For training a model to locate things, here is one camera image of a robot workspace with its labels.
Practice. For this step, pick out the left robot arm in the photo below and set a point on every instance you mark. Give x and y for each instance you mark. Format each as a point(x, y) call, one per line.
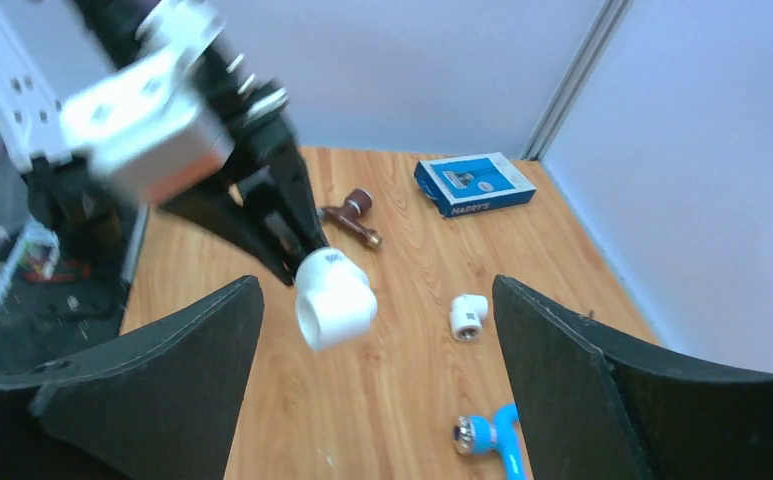
point(61, 193)

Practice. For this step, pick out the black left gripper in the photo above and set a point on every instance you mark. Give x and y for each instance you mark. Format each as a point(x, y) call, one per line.
point(278, 221)

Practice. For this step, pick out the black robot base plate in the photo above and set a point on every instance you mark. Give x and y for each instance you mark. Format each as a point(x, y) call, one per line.
point(51, 308)

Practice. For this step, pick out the blue plastic faucet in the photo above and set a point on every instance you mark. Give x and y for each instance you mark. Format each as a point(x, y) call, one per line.
point(477, 435)

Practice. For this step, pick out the white pvc elbow fitting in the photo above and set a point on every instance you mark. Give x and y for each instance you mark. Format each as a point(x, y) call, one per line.
point(467, 316)

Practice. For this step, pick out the blue white faucet box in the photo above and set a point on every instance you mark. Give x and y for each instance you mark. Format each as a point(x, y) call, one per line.
point(473, 184)

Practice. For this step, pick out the white pvc elbow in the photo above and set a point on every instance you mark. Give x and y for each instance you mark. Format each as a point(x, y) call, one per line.
point(334, 301)

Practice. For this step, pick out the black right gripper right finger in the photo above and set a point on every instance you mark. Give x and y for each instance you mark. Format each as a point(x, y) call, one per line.
point(597, 403)

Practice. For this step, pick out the brown metal faucet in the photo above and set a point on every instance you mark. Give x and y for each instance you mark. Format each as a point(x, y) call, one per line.
point(348, 217)

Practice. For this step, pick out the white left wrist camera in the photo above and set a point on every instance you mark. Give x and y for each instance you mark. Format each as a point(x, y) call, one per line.
point(147, 131)

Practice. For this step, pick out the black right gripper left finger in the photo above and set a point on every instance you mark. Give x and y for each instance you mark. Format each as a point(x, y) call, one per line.
point(159, 402)

